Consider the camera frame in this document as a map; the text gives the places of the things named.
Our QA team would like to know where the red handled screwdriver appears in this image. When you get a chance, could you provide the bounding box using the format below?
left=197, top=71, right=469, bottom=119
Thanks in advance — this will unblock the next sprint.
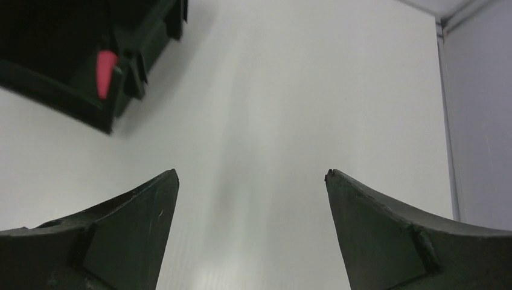
left=95, top=50, right=118, bottom=99

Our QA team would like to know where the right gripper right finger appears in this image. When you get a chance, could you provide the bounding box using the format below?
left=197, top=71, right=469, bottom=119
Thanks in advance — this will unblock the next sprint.
left=325, top=169, right=511, bottom=289

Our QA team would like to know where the black plastic bin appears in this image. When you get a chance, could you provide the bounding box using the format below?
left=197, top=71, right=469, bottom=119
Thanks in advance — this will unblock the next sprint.
left=1, top=0, right=188, bottom=134

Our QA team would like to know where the right corner aluminium post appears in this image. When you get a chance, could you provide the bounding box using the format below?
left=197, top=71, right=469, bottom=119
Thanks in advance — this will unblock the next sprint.
left=394, top=0, right=501, bottom=223

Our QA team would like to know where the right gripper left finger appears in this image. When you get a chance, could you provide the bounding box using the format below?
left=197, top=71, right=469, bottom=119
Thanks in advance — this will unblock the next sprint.
left=1, top=170, right=179, bottom=289

